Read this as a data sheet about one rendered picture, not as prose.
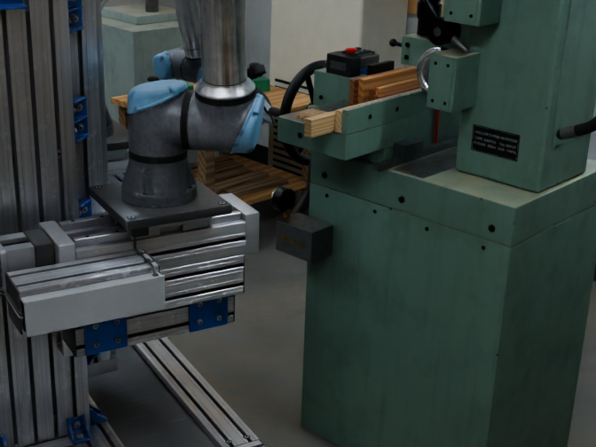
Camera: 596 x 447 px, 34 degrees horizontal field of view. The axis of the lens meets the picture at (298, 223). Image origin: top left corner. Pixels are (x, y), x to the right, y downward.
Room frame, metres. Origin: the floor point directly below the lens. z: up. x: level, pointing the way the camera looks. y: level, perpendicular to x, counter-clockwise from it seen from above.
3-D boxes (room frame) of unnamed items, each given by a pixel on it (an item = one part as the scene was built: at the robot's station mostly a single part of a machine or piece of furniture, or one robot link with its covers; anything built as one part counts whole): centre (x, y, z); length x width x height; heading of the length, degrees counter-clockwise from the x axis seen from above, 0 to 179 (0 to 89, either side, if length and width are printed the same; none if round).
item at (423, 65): (2.16, -0.31, 1.02); 0.12 x 0.03 x 0.12; 48
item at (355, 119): (2.29, -0.29, 0.93); 0.60 x 0.02 x 0.06; 138
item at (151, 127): (1.86, 0.28, 0.98); 0.13 x 0.12 x 0.14; 83
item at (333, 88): (2.44, -0.12, 0.91); 0.15 x 0.14 x 0.09; 138
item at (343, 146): (2.38, -0.19, 0.87); 0.61 x 0.30 x 0.06; 138
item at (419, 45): (2.33, -0.31, 1.03); 0.14 x 0.07 x 0.09; 48
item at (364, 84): (2.35, -0.21, 0.94); 0.22 x 0.02 x 0.08; 138
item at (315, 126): (2.24, -0.20, 0.92); 0.57 x 0.02 x 0.04; 138
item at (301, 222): (2.24, -0.01, 0.58); 0.12 x 0.08 x 0.08; 48
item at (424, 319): (2.26, -0.39, 0.35); 0.58 x 0.45 x 0.71; 48
